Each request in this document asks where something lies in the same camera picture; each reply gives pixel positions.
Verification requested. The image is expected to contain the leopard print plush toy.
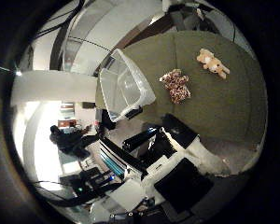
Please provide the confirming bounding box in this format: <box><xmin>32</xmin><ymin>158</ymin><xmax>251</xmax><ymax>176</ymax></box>
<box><xmin>159</xmin><ymin>68</ymin><xmax>192</xmax><ymax>105</ymax></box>

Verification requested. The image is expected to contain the orange plush fox toy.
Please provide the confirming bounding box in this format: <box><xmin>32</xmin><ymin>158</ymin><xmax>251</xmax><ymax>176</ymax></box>
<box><xmin>196</xmin><ymin>48</ymin><xmax>231</xmax><ymax>80</ymax></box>

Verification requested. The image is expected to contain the clear plastic storage container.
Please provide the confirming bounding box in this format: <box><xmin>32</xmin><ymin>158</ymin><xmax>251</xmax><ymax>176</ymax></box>
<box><xmin>98</xmin><ymin>48</ymin><xmax>157</xmax><ymax>123</ymax></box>

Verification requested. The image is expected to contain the olive green table cloth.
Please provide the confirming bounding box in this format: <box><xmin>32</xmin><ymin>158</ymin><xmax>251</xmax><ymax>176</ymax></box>
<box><xmin>94</xmin><ymin>30</ymin><xmax>269</xmax><ymax>147</ymax></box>

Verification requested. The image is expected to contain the black device with green light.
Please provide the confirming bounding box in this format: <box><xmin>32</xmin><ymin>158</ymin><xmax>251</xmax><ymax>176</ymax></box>
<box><xmin>59</xmin><ymin>167</ymin><xmax>122</xmax><ymax>206</ymax></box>

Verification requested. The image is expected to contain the person in dark clothes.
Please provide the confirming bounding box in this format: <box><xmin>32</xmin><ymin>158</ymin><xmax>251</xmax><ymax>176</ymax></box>
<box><xmin>49</xmin><ymin>123</ymin><xmax>101</xmax><ymax>158</ymax></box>

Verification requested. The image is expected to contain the white structural beam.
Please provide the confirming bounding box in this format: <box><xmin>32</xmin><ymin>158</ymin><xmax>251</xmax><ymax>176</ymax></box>
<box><xmin>11</xmin><ymin>69</ymin><xmax>98</xmax><ymax>105</ymax></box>

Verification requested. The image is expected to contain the black hanging cable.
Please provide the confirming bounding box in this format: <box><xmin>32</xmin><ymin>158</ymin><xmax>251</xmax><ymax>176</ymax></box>
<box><xmin>34</xmin><ymin>0</ymin><xmax>86</xmax><ymax>40</ymax></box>

